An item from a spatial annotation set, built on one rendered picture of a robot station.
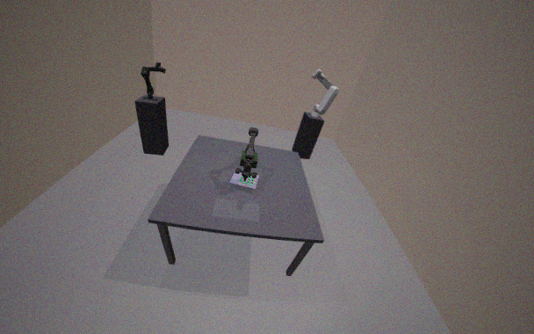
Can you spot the pale lavender switch panel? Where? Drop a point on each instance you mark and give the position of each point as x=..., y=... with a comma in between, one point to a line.
x=237, y=179

